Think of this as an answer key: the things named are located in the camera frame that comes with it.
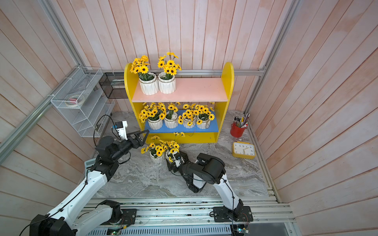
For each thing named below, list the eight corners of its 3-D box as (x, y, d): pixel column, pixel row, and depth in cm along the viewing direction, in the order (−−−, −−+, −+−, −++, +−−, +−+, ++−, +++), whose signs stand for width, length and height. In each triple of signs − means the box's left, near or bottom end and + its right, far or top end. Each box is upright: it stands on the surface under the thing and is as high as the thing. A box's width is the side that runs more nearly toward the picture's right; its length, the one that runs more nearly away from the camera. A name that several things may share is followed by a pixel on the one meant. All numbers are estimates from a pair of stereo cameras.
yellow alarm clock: (231, 155, 98) (233, 153, 95) (232, 142, 105) (233, 139, 102) (254, 160, 96) (256, 158, 93) (253, 146, 103) (255, 143, 100)
